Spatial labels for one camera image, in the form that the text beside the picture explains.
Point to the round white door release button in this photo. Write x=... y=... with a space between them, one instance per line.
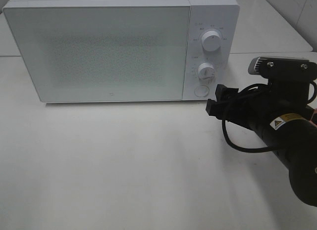
x=201 y=91

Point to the white lower microwave knob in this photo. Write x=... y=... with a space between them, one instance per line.
x=205 y=71

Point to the white microwave oven body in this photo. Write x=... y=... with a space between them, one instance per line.
x=123 y=50

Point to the white upper microwave knob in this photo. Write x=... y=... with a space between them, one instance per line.
x=211 y=40

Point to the white glass microwave door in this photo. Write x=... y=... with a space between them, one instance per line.
x=95 y=54

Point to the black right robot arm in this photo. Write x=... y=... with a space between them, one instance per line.
x=295 y=145

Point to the white microwave knob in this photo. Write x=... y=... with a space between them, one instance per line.
x=211 y=40
x=205 y=71

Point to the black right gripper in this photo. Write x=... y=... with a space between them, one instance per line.
x=253 y=108

